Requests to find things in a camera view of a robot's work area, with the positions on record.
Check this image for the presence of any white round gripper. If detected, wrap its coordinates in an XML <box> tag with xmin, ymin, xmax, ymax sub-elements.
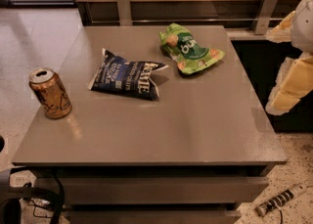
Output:
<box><xmin>265</xmin><ymin>0</ymin><xmax>313</xmax><ymax>115</ymax></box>

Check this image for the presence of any green rice chip bag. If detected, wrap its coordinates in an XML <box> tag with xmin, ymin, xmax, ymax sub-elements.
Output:
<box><xmin>158</xmin><ymin>23</ymin><xmax>225</xmax><ymax>75</ymax></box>

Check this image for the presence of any grey drawer cabinet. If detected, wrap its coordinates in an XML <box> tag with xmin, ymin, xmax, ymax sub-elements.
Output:
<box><xmin>33</xmin><ymin>165</ymin><xmax>275</xmax><ymax>224</ymax></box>

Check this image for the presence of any orange soda can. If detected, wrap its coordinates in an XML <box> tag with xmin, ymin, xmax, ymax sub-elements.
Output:
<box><xmin>28</xmin><ymin>67</ymin><xmax>72</xmax><ymax>119</ymax></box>

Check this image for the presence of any blue Kettle chip bag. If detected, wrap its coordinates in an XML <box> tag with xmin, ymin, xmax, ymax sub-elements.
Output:
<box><xmin>87</xmin><ymin>48</ymin><xmax>168</xmax><ymax>101</ymax></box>

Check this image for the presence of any white power strip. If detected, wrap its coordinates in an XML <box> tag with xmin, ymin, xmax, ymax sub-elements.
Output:
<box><xmin>255</xmin><ymin>184</ymin><xmax>307</xmax><ymax>217</ymax></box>

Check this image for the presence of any right metal bracket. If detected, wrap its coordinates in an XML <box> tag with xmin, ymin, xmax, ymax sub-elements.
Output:
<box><xmin>252</xmin><ymin>0</ymin><xmax>278</xmax><ymax>35</ymax></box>

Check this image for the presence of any left metal bracket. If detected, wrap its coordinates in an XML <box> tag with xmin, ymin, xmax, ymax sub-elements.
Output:
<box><xmin>116</xmin><ymin>0</ymin><xmax>133</xmax><ymax>26</ymax></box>

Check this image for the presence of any metal bracket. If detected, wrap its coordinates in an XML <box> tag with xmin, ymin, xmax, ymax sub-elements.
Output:
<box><xmin>116</xmin><ymin>0</ymin><xmax>133</xmax><ymax>26</ymax></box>
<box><xmin>252</xmin><ymin>0</ymin><xmax>278</xmax><ymax>35</ymax></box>

